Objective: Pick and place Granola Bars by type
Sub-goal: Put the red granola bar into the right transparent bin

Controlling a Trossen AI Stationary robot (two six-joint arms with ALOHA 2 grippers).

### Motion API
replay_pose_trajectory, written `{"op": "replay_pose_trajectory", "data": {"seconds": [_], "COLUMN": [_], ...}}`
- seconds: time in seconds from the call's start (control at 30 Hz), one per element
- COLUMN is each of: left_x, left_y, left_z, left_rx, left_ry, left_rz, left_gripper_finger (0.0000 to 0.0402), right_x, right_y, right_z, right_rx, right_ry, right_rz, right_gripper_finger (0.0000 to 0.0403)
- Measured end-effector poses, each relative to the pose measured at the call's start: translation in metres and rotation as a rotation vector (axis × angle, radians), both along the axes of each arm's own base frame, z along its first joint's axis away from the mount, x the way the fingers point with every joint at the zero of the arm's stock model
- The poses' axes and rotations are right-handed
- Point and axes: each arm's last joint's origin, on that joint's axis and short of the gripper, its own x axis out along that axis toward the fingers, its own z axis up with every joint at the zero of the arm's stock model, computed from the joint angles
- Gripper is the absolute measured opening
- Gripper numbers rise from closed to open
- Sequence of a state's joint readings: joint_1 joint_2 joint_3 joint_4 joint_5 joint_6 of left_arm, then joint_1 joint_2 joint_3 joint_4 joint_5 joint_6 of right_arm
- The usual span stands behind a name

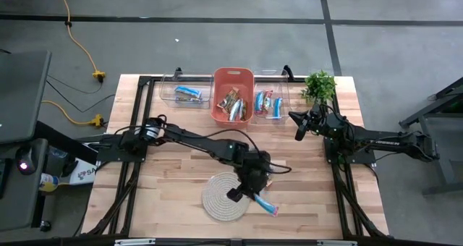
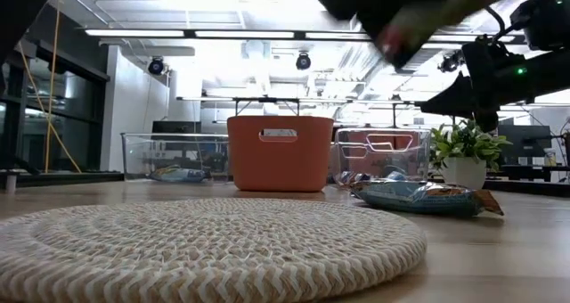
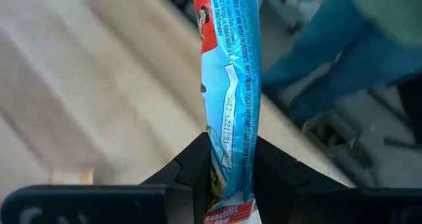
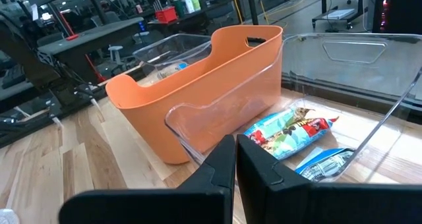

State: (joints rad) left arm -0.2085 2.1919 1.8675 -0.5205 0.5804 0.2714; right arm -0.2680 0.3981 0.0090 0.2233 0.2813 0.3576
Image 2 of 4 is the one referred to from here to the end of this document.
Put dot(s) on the black computer monitor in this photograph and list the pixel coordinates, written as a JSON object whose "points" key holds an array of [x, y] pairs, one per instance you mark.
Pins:
{"points": [[176, 127], [525, 142]]}

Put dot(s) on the black round ceiling spotlight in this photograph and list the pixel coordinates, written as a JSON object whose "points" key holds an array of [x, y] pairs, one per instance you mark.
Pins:
{"points": [[303, 61], [156, 66], [450, 62]]}

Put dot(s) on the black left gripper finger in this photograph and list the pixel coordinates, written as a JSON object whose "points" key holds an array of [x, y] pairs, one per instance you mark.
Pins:
{"points": [[405, 55]]}

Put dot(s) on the green potted plant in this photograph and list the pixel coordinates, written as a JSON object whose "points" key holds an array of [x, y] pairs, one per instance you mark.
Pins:
{"points": [[465, 142]]}

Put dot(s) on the black frame stand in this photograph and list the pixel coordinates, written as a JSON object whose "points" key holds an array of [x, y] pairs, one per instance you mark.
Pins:
{"points": [[267, 100]]}

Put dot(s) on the narrow clear plastic bin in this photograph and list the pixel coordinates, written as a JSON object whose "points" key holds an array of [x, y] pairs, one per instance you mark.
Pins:
{"points": [[401, 153]]}

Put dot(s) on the orange plastic bin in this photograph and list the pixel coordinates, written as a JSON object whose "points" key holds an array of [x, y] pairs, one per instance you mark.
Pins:
{"points": [[285, 169]]}

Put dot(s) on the wide clear plastic bin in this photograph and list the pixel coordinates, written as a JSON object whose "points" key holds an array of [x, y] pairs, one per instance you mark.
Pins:
{"points": [[133, 156]]}

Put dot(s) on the long white light bar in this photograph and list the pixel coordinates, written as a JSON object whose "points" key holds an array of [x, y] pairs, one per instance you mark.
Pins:
{"points": [[133, 33]]}

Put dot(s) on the black aluminium table frame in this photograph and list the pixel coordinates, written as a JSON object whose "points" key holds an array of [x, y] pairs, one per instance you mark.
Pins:
{"points": [[67, 177]]}

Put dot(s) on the small jar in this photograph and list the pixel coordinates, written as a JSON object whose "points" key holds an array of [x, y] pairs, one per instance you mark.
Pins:
{"points": [[550, 158]]}

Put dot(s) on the black office desk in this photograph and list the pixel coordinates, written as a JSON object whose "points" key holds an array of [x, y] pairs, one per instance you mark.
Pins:
{"points": [[525, 171]]}

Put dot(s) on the teal and brown granola bar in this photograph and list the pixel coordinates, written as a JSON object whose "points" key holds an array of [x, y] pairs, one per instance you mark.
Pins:
{"points": [[423, 200]]}

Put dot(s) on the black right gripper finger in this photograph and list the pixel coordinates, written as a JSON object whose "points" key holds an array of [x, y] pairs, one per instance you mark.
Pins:
{"points": [[452, 100]]}

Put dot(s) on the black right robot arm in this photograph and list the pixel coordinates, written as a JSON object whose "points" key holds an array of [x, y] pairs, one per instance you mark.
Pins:
{"points": [[548, 71]]}

